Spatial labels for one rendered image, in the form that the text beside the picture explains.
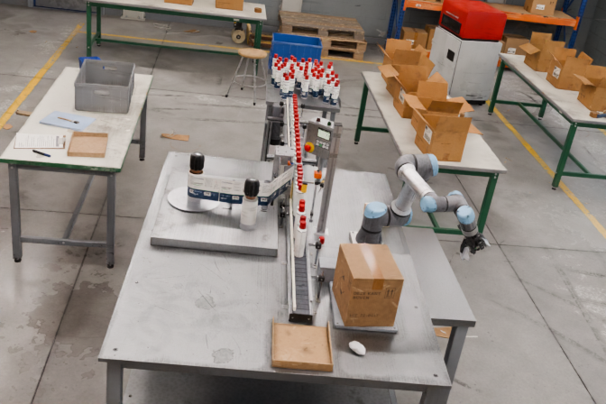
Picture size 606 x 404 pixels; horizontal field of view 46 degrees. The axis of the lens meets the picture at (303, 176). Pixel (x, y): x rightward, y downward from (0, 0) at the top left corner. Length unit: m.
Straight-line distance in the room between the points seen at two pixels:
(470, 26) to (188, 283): 6.29
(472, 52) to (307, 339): 6.43
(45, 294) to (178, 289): 1.59
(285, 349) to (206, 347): 0.34
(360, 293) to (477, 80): 6.39
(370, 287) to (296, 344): 0.42
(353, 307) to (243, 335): 0.52
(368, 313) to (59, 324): 2.10
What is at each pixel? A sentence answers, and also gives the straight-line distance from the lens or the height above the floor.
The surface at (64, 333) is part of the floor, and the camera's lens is 4.60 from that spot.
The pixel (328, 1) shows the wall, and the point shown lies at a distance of 11.43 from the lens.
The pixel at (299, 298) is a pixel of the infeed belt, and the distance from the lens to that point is 3.45.
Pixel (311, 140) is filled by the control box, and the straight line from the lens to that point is 3.91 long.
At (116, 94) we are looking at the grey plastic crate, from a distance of 5.51.
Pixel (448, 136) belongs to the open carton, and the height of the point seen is 0.98.
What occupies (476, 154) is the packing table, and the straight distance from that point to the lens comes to 5.79.
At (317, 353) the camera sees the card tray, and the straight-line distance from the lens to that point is 3.23.
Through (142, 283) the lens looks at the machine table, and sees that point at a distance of 3.55.
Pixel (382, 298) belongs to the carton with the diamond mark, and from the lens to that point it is 3.33.
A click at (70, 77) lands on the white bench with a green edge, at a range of 6.31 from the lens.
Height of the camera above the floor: 2.87
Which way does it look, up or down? 26 degrees down
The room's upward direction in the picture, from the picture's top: 8 degrees clockwise
